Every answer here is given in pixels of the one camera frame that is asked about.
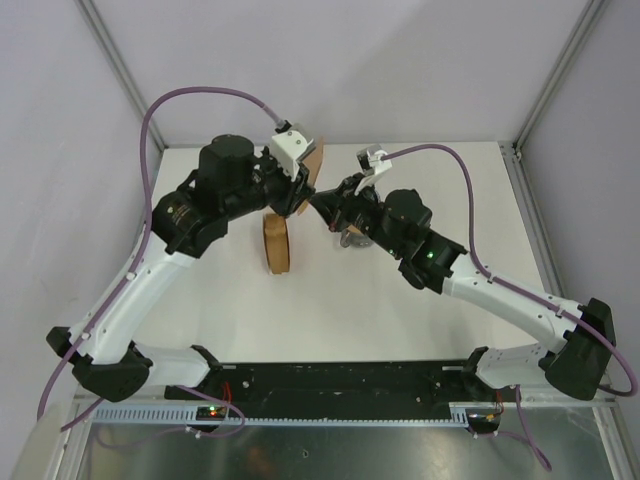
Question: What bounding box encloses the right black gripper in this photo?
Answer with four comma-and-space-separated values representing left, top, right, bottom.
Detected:
307, 173, 405, 259

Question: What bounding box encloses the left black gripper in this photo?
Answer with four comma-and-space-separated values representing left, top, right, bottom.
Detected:
222, 145, 316, 221

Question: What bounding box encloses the single brown coffee filter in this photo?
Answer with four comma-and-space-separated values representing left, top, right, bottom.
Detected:
292, 137, 325, 215

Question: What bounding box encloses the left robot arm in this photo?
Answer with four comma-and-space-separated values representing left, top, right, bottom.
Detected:
47, 130, 315, 402

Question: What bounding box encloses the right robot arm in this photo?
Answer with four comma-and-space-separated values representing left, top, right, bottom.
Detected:
310, 174, 614, 401

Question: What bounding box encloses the glass coffee carafe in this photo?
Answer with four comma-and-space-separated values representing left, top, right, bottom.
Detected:
340, 230, 373, 248

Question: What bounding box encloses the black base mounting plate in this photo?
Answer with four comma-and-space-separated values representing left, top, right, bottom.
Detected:
193, 360, 514, 403

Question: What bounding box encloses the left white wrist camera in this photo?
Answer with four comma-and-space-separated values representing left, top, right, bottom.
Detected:
267, 120, 316, 181

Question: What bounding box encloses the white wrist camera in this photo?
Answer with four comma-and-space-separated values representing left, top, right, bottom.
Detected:
267, 120, 316, 181
355, 144, 392, 195

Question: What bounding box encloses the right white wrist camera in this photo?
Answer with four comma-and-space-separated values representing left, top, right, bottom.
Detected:
355, 144, 392, 195

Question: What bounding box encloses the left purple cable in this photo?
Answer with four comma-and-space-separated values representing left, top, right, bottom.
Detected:
35, 85, 291, 444

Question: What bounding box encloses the right aluminium corner post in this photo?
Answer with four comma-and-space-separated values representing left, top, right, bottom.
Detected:
513, 0, 609, 146

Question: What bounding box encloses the aluminium corner post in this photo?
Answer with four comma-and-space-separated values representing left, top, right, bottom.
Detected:
513, 0, 609, 146
73, 0, 166, 150

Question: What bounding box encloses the grey slotted cable duct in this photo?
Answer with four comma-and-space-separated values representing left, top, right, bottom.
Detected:
93, 403, 501, 428

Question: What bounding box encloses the left aluminium corner post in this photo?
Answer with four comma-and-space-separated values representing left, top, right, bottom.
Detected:
73, 0, 166, 150

